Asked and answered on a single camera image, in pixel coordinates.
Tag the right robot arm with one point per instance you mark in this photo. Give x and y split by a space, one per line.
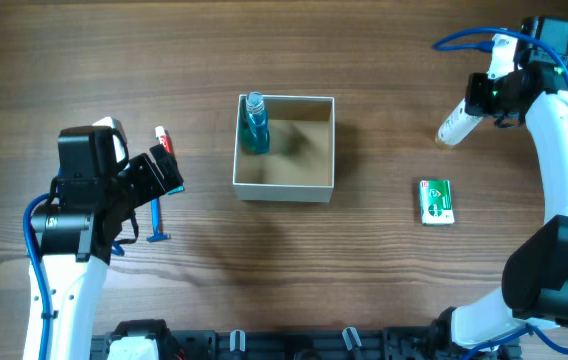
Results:
533 295

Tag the green soap box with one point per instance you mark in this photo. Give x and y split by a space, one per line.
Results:
435 202

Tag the red green toothpaste tube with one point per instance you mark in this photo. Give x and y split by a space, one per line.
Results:
163 138

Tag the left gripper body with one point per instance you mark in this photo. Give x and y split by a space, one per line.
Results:
149 175

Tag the blue disposable razor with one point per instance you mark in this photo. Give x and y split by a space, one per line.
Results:
157 233

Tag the white open cardboard box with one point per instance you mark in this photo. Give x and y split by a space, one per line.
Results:
300 166

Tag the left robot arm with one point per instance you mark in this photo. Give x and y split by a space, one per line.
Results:
72 232

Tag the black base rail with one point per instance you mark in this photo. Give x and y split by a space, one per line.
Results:
152 339

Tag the white lotion tube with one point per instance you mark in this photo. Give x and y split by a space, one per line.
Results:
456 127

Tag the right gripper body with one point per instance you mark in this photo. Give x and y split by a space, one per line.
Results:
477 95

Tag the blue mouthwash bottle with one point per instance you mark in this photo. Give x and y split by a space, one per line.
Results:
255 134

